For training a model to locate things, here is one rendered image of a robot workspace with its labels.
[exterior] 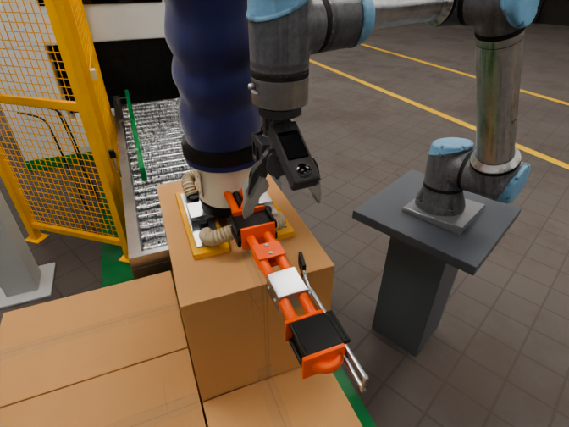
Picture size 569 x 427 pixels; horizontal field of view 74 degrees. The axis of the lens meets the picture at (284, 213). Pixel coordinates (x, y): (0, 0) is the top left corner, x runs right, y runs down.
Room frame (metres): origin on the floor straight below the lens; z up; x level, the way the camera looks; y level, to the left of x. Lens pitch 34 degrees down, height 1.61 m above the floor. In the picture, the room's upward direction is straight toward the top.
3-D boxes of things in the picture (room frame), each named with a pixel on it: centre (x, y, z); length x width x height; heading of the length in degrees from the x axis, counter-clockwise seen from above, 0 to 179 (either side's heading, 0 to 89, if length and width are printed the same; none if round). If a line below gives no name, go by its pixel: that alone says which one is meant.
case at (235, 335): (0.94, 0.16, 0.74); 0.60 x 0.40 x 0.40; 21
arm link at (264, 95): (0.60, 0.01, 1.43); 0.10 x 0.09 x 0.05; 112
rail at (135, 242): (2.24, 1.05, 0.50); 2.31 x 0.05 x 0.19; 22
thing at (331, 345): (0.40, -0.05, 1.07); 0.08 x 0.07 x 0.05; 22
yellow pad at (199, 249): (0.92, 0.26, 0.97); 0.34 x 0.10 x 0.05; 22
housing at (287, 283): (0.53, 0.00, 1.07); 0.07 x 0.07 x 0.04; 22
